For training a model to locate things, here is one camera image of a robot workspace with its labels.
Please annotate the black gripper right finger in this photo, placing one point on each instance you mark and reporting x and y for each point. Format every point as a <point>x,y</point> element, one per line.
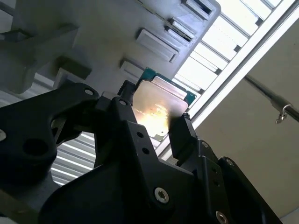
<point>187,144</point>

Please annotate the silver CPU green board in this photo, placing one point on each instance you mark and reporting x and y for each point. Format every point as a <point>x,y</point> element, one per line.
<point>158,100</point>

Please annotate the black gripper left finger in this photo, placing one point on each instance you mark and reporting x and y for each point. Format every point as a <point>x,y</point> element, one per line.
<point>28,130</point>

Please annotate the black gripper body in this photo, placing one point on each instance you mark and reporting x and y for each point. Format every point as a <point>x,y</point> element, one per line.
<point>93,198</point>

